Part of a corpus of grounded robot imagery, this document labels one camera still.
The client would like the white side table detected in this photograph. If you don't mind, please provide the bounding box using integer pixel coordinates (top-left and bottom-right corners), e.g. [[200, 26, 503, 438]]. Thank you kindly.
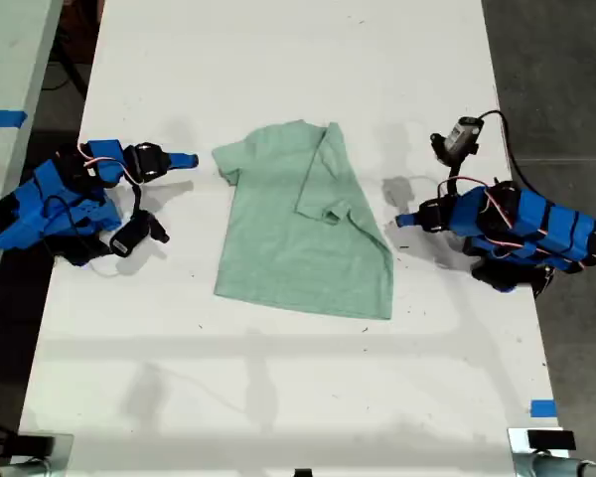
[[0, 0, 67, 319]]

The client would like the metal table clamp plate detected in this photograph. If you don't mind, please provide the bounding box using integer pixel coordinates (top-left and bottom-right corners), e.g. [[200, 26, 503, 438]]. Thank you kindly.
[[9, 432, 75, 477], [507, 426, 578, 469]]

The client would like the square blue tape piece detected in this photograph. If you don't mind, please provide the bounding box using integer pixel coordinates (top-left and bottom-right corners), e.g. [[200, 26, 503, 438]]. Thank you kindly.
[[529, 398, 558, 419]]

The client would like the pale green T-shirt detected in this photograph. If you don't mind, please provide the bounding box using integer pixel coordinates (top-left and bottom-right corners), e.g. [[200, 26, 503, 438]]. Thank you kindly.
[[212, 118, 395, 321]]

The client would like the black camera cable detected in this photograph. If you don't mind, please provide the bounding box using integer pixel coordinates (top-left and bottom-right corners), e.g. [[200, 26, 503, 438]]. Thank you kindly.
[[476, 109, 529, 194]]

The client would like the small black box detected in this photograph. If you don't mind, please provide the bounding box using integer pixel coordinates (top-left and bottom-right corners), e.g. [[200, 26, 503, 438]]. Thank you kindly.
[[525, 429, 576, 452], [16, 434, 57, 459]]

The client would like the long blue tape strip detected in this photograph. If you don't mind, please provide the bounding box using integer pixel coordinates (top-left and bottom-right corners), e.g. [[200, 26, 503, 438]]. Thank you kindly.
[[0, 108, 29, 129]]

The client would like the black camera stalk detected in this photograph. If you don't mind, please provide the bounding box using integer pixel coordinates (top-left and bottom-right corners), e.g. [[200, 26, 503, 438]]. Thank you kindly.
[[428, 131, 479, 196], [145, 212, 171, 244]]

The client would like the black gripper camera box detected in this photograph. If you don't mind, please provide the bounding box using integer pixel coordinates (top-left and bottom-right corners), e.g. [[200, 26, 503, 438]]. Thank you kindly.
[[109, 211, 153, 259], [444, 116, 481, 163]]

